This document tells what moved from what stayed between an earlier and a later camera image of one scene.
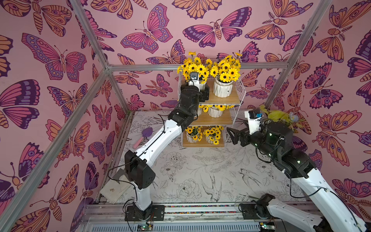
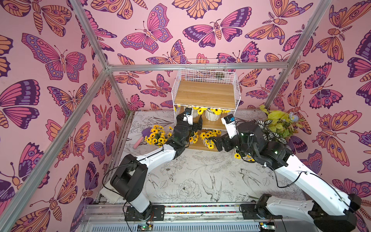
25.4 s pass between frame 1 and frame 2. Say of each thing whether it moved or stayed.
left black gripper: moved
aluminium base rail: stayed
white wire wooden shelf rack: stayed
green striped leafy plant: stayed
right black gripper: moved
